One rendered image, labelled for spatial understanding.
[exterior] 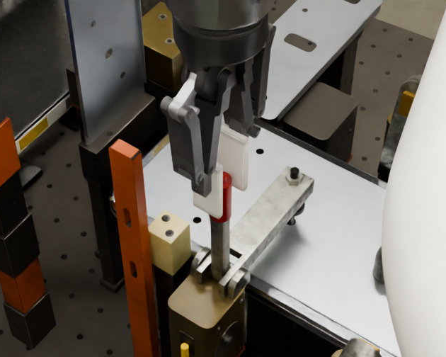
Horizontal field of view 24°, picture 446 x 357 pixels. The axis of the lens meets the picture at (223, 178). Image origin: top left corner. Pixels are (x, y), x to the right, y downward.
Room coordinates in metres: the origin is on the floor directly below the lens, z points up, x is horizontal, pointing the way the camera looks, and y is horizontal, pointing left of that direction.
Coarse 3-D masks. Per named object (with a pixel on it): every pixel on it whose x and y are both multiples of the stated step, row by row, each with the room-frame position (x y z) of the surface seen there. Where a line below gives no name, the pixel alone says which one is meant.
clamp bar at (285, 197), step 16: (288, 176) 0.73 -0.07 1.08; (304, 176) 0.74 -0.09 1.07; (272, 192) 0.72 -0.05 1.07; (288, 192) 0.72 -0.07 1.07; (304, 192) 0.72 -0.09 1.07; (256, 208) 0.69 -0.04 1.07; (272, 208) 0.69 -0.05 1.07; (288, 208) 0.69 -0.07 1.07; (240, 224) 0.67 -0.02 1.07; (256, 224) 0.67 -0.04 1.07; (272, 224) 0.67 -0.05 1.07; (240, 240) 0.65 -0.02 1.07; (256, 240) 0.65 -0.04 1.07; (272, 240) 0.67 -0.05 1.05; (208, 256) 0.63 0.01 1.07; (240, 256) 0.63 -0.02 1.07; (256, 256) 0.64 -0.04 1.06; (208, 272) 0.62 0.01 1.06; (224, 288) 0.59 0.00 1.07
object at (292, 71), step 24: (312, 0) 1.13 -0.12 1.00; (336, 0) 1.13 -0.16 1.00; (288, 24) 1.07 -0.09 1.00; (312, 24) 1.07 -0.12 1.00; (336, 24) 1.07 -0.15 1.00; (360, 24) 1.07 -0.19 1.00; (288, 48) 1.03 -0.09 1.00; (336, 48) 1.03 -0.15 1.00; (288, 72) 0.98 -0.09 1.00; (312, 72) 0.98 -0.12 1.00; (288, 96) 0.94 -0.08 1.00
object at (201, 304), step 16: (192, 288) 0.60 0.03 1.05; (208, 288) 0.60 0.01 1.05; (176, 304) 0.59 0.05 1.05; (192, 304) 0.59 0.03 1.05; (208, 304) 0.59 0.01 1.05; (224, 304) 0.59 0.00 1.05; (240, 304) 0.60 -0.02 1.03; (176, 320) 0.58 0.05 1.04; (192, 320) 0.57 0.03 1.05; (208, 320) 0.57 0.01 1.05; (224, 320) 0.57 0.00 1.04; (240, 320) 0.60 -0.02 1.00; (176, 336) 0.58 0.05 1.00; (192, 336) 0.57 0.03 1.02; (208, 336) 0.56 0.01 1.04; (224, 336) 0.57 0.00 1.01; (240, 336) 0.60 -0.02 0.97; (176, 352) 0.58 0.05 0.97; (192, 352) 0.56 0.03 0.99; (208, 352) 0.56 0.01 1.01; (224, 352) 0.57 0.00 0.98; (240, 352) 0.60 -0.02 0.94
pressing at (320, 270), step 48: (288, 144) 0.85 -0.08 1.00; (192, 192) 0.78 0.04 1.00; (240, 192) 0.78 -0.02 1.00; (336, 192) 0.78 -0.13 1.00; (384, 192) 0.78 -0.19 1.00; (192, 240) 0.71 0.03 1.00; (288, 240) 0.71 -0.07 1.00; (336, 240) 0.71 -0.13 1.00; (288, 288) 0.64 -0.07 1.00; (336, 288) 0.64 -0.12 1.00; (384, 288) 0.64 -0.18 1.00; (336, 336) 0.58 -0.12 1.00; (384, 336) 0.58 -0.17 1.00
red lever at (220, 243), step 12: (228, 180) 0.62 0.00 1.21; (228, 192) 0.61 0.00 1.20; (228, 204) 0.61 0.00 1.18; (228, 216) 0.61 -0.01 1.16; (216, 228) 0.61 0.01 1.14; (228, 228) 0.62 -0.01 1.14; (216, 240) 0.61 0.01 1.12; (228, 240) 0.62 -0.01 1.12; (216, 252) 0.61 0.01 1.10; (228, 252) 0.62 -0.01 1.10; (216, 264) 0.61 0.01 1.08; (228, 264) 0.62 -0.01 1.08; (216, 276) 0.61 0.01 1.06
